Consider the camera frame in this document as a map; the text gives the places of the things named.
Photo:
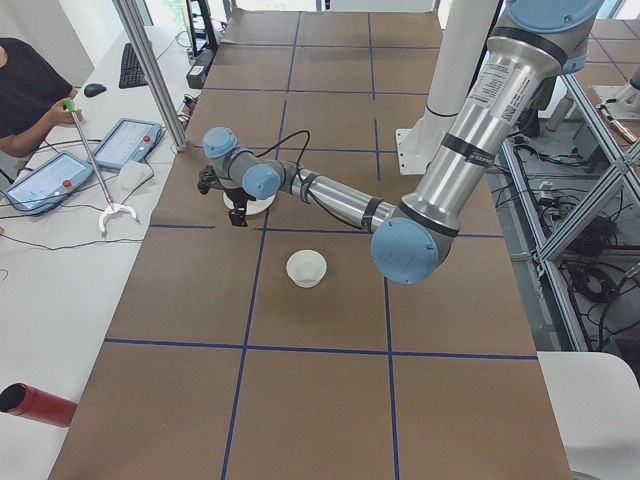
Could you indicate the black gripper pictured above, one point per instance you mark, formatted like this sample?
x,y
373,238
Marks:
x,y
235,196

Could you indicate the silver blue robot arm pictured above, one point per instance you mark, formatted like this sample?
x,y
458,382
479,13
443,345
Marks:
x,y
531,42

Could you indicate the white round plate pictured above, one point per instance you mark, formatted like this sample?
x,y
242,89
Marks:
x,y
254,207

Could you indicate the white bowl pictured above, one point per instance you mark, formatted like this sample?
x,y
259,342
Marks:
x,y
306,268

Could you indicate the white crumpled cloth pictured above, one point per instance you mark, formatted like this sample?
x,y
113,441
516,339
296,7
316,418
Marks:
x,y
132,175

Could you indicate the grabber reacher tool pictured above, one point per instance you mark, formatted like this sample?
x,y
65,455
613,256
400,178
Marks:
x,y
112,208

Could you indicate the far blue teach pendant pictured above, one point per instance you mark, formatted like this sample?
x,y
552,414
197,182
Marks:
x,y
128,140

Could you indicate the blue teach pendant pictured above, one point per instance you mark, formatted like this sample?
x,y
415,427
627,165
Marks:
x,y
128,140
47,186

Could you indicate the black box device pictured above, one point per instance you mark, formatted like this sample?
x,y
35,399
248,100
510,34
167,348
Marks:
x,y
197,74

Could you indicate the black keyboard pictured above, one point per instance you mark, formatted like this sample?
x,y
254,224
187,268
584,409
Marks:
x,y
131,72

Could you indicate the near blue teach pendant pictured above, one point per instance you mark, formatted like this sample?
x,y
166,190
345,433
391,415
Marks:
x,y
47,186

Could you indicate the black computer mouse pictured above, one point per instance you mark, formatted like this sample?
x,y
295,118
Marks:
x,y
92,90

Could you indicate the red cylinder tube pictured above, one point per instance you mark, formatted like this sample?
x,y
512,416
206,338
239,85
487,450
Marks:
x,y
32,403

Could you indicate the aluminium frame post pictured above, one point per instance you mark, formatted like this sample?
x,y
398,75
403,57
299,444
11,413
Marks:
x,y
134,27

